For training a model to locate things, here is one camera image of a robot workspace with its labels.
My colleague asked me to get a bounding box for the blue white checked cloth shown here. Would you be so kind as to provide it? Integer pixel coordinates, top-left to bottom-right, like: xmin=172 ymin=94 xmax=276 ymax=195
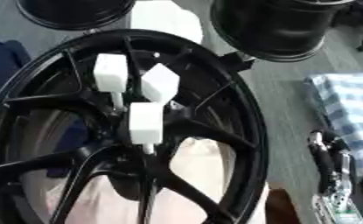
xmin=304 ymin=73 xmax=363 ymax=179

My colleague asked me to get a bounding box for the white pin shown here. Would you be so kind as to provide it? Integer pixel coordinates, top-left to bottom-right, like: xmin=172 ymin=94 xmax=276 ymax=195
xmin=139 ymin=62 xmax=181 ymax=104
xmin=127 ymin=101 xmax=166 ymax=155
xmin=92 ymin=52 xmax=131 ymax=112

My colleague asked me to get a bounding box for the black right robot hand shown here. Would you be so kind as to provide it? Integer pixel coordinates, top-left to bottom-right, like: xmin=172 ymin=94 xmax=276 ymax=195
xmin=306 ymin=129 xmax=356 ymax=194

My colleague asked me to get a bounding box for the black spoked wheel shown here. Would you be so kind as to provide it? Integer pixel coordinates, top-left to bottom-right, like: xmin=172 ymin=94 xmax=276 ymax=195
xmin=0 ymin=28 xmax=272 ymax=224

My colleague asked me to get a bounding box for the black round wheel rim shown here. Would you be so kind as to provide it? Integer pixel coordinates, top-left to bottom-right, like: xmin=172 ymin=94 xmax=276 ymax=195
xmin=208 ymin=0 xmax=356 ymax=63
xmin=14 ymin=0 xmax=138 ymax=32

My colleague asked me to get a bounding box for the person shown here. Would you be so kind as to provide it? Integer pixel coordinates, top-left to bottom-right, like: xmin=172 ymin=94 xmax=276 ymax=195
xmin=0 ymin=34 xmax=34 ymax=103

